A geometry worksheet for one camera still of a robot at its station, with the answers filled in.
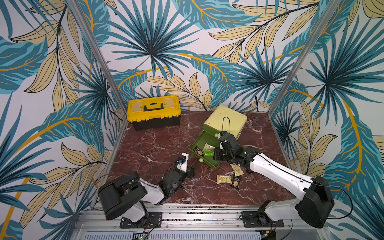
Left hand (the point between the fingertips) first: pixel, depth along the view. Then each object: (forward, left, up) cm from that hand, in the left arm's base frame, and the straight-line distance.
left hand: (192, 159), depth 81 cm
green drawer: (+15, -6, -3) cm, 17 cm away
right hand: (+4, -11, +3) cm, 12 cm away
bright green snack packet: (+3, -9, +2) cm, 9 cm away
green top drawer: (+15, -10, +5) cm, 19 cm away
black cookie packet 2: (+8, -4, -5) cm, 10 cm away
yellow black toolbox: (+31, +31, +3) cm, 44 cm away
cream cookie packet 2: (-1, -26, -10) cm, 28 cm away
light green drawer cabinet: (+9, -15, +23) cm, 29 cm away
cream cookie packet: (-7, -17, -11) cm, 21 cm away
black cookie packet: (-7, -26, -11) cm, 29 cm away
